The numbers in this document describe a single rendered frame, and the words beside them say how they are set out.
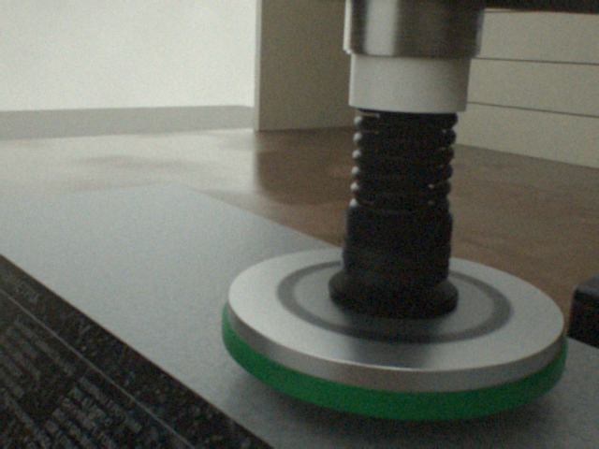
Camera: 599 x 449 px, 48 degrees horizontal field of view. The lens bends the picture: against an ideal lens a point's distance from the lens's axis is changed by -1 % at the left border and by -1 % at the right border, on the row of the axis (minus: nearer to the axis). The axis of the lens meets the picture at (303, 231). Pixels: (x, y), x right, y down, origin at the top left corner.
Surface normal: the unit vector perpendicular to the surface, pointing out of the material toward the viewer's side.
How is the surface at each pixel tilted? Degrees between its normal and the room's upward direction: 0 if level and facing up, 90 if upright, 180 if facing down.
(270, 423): 0
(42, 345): 45
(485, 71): 90
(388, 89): 90
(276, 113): 90
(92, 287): 0
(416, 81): 90
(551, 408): 0
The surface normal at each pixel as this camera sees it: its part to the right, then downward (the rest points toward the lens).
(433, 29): 0.16, 0.26
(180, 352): 0.04, -0.96
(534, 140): -0.80, 0.13
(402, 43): -0.23, 0.25
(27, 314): -0.50, -0.58
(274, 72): 0.61, 0.23
